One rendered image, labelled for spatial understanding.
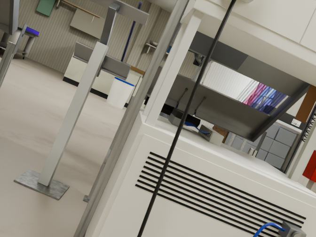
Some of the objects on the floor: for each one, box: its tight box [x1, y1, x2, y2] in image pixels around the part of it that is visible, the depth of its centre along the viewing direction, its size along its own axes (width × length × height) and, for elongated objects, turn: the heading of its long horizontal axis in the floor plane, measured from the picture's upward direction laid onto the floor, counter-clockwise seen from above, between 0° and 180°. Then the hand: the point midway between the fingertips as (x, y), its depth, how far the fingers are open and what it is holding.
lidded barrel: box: [106, 77, 134, 109], centre depth 823 cm, size 50×48×59 cm
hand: (201, 64), depth 189 cm, fingers closed, pressing on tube
